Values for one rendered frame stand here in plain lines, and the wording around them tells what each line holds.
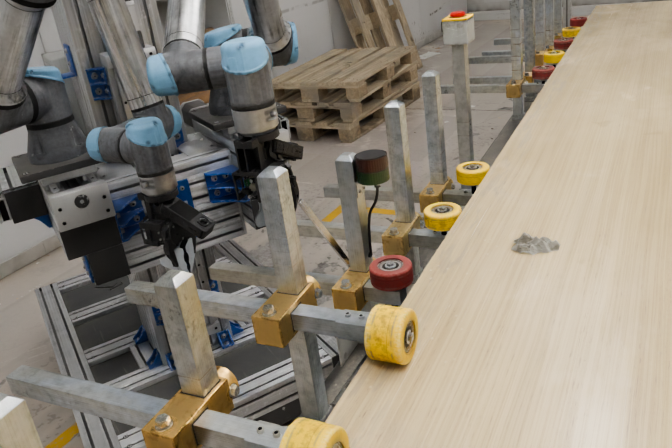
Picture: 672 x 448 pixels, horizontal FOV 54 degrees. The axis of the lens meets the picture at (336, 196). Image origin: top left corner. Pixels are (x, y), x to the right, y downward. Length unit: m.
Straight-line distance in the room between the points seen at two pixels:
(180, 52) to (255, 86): 0.19
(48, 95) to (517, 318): 1.22
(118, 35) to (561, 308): 1.04
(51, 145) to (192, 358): 1.04
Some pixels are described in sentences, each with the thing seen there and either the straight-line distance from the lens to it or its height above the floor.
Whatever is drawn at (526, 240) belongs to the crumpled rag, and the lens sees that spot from 1.28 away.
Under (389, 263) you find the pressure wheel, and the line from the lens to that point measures 1.23.
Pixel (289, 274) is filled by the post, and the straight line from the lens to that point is 1.04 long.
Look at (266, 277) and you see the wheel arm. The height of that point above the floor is 0.85.
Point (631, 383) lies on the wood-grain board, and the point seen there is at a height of 0.90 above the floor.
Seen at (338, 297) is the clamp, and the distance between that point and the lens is 1.26.
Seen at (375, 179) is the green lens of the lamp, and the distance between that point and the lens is 1.19.
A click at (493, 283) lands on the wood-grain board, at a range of 1.17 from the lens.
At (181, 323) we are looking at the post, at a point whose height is 1.08.
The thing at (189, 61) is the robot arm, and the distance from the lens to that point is 1.21.
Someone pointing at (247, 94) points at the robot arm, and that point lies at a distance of 1.10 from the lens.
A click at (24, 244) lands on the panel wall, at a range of 4.01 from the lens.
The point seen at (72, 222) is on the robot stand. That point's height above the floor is 0.92.
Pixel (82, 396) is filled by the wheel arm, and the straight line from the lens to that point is 0.99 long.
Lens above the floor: 1.50
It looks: 22 degrees down
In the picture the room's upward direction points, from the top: 8 degrees counter-clockwise
